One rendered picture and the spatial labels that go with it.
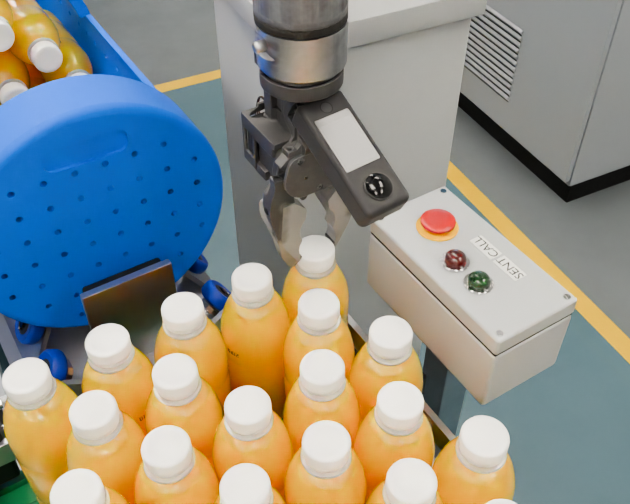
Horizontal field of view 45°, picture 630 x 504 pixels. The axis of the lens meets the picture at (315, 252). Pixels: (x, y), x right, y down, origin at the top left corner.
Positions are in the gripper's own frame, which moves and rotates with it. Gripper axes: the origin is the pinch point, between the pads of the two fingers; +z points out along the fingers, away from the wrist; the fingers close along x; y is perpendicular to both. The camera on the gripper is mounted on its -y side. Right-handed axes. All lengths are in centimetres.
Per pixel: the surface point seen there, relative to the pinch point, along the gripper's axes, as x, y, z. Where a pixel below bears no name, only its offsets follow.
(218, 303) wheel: 7.1, 9.8, 12.8
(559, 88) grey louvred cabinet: -140, 84, 73
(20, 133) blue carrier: 21.3, 16.4, -12.6
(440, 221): -12.5, -4.1, -1.2
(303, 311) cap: 5.4, -6.6, -0.6
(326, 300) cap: 2.8, -6.5, -0.6
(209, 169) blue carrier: 3.8, 15.5, -1.7
